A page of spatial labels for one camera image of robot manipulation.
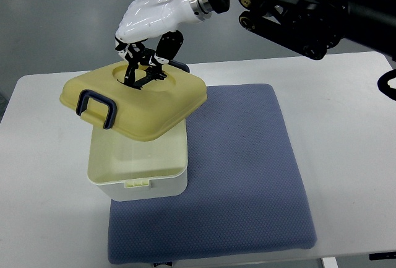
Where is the yellow box lid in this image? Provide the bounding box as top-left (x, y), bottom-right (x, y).
top-left (59, 61), bottom-right (207, 141)

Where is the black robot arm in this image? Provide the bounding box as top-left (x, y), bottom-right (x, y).
top-left (208, 0), bottom-right (395, 60)

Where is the black table control panel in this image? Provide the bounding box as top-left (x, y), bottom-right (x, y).
top-left (369, 251), bottom-right (396, 261)

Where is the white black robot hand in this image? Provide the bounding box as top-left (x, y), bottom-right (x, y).
top-left (115, 0), bottom-right (213, 89)

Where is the black cable loop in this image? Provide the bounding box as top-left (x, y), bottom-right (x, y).
top-left (377, 69), bottom-right (396, 101)

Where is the blue padded mat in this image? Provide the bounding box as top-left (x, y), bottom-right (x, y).
top-left (108, 84), bottom-right (317, 264)

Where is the white storage box base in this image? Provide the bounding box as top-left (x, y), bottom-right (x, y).
top-left (87, 121), bottom-right (188, 201)

